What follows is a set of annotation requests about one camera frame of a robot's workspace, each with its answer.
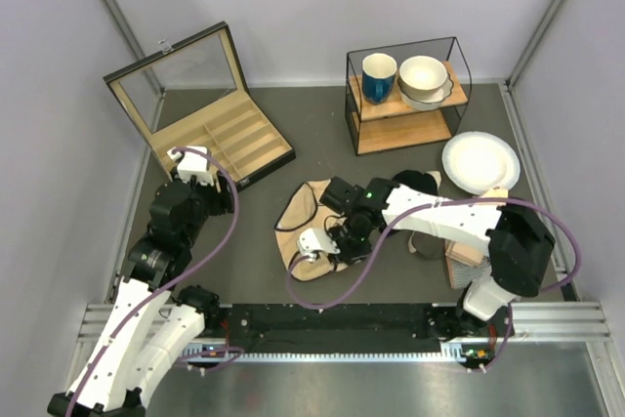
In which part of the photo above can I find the beige underwear navy trim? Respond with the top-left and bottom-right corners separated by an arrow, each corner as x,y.
274,180 -> 350,281

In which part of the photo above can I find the black underwear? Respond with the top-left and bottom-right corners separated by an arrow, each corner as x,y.
392,170 -> 441,196

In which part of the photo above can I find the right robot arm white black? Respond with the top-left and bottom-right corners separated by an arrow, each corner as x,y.
298,177 -> 555,339

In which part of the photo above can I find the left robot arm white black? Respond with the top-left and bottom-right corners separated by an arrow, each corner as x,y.
47,175 -> 237,416

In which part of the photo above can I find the grey underwear white band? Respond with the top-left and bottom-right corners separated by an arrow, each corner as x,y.
408,231 -> 445,260

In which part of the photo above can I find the striped grey underwear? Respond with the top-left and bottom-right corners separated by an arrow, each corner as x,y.
447,260 -> 491,290

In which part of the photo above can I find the black compartment box glass lid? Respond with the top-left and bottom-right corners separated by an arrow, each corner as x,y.
104,21 -> 296,189

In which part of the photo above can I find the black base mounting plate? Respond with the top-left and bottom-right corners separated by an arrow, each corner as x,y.
165,303 -> 509,354

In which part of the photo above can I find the white round plate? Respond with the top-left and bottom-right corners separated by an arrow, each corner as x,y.
441,131 -> 521,195

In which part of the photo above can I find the white scalloped dish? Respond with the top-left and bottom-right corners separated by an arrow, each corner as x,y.
398,79 -> 454,111

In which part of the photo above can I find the blue ceramic mug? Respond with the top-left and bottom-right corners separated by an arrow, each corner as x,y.
362,53 -> 397,104

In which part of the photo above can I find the cream ceramic bowl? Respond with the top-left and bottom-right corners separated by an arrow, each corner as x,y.
399,56 -> 448,100

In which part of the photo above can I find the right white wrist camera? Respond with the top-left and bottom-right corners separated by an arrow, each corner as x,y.
297,229 -> 340,259

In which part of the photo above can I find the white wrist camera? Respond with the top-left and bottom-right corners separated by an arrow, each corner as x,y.
297,229 -> 340,259
167,146 -> 218,188

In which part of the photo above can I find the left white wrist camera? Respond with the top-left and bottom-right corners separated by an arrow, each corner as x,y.
167,146 -> 218,188

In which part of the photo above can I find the black wire wooden shelf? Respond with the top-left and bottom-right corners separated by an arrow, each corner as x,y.
345,36 -> 473,155

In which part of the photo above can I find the grey slotted cable duct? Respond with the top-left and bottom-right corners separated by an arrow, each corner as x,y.
97,338 -> 470,364

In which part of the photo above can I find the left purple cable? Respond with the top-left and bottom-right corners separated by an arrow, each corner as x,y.
65,146 -> 245,417

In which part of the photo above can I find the purple cable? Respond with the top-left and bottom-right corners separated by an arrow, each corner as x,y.
286,196 -> 585,373
65,146 -> 245,417

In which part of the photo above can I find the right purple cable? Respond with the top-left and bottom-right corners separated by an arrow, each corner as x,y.
286,196 -> 585,373

